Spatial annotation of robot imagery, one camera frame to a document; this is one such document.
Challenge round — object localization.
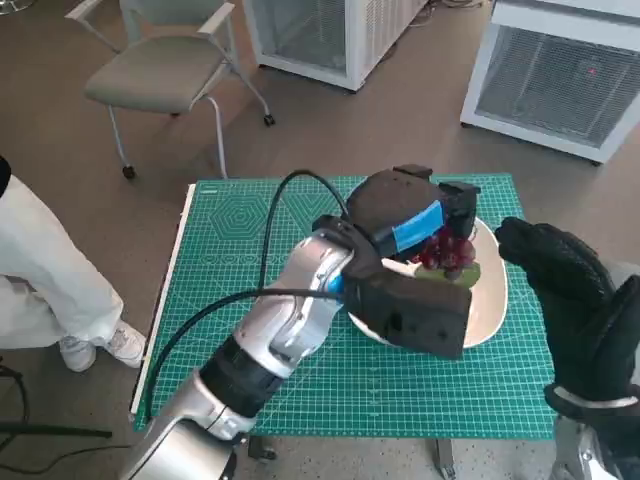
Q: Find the red toy grape bunch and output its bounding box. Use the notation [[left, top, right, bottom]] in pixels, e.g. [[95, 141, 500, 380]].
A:
[[408, 227, 482, 290]]

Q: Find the white round plate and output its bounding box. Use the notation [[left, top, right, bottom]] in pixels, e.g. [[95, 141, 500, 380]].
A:
[[347, 217, 510, 350]]

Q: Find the green cutting mat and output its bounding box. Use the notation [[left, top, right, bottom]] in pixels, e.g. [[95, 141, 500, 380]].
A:
[[130, 172, 556, 441]]

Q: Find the white mesh-front cabinet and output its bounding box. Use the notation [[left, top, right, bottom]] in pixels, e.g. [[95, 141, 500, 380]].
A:
[[459, 0, 640, 166], [242, 0, 431, 92]]

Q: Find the person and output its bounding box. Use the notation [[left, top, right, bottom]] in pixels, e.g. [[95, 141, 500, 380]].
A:
[[0, 154, 149, 374]]

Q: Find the black tripod stand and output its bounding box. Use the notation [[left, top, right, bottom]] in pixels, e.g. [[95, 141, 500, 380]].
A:
[[0, 359, 114, 480]]

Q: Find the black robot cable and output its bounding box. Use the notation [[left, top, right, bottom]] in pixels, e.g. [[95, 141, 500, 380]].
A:
[[262, 170, 354, 289], [147, 288, 346, 419]]

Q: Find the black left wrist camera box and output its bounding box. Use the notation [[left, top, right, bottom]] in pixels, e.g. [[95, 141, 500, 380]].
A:
[[347, 267, 474, 362]]

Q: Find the grey chair with white frame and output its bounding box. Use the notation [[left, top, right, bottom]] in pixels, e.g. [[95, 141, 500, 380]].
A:
[[64, 0, 279, 181]]

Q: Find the metal table bracket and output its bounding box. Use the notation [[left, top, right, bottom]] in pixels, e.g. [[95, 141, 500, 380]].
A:
[[432, 437, 459, 480]]

